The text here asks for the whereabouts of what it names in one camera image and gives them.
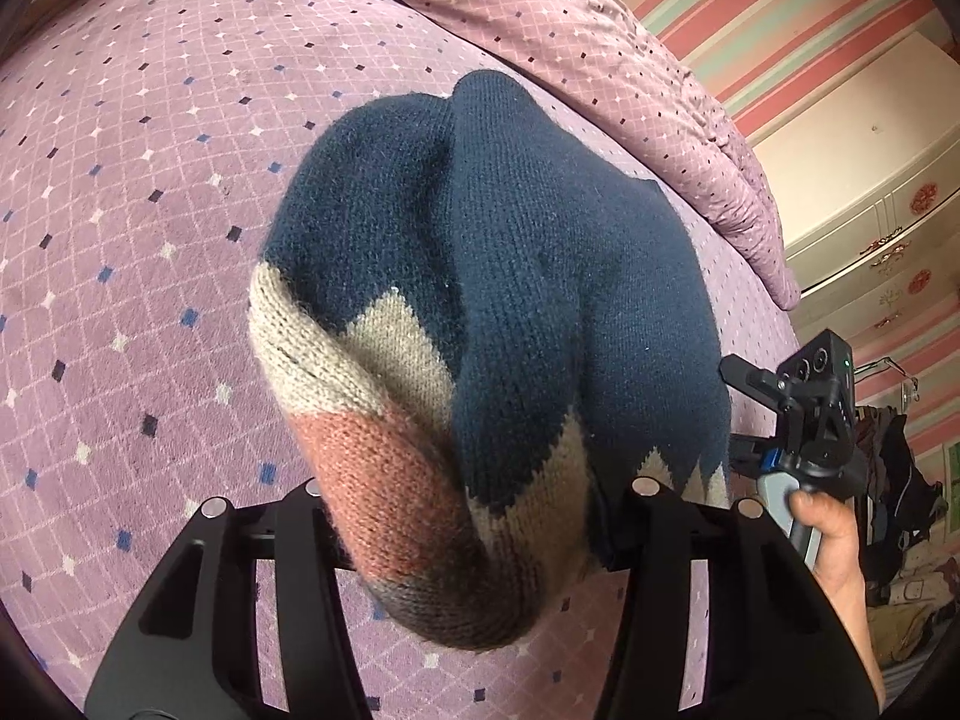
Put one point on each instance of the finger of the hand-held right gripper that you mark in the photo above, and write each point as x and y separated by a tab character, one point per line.
750	454
750	382

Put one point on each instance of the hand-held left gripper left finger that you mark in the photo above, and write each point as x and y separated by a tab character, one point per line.
300	540

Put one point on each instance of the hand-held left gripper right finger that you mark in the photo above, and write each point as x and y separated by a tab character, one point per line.
652	532

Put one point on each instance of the navy argyle knit sweater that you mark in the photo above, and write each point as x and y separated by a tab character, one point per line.
510	300

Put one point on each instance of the pile of dark clothes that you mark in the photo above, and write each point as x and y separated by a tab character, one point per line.
900	525

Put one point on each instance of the person's right hand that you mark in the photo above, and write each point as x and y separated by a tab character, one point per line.
832	547

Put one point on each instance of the white wardrobe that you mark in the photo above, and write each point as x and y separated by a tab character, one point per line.
847	187

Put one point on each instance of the pink dotted quilt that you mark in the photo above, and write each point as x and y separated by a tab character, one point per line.
615	45

